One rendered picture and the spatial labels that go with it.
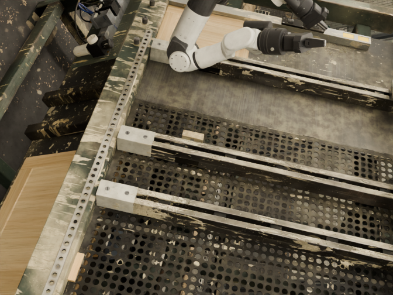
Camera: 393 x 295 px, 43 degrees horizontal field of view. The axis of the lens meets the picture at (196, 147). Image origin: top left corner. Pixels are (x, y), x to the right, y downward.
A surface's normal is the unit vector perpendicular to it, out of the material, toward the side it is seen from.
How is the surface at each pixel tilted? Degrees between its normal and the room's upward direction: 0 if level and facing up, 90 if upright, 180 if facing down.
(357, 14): 90
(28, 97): 0
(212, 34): 60
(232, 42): 95
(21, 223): 90
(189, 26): 90
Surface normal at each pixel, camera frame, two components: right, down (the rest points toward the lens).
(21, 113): 0.90, -0.12
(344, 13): -0.18, 0.77
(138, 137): 0.11, -0.60
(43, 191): -0.40, -0.62
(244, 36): -0.51, -0.10
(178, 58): -0.31, 0.52
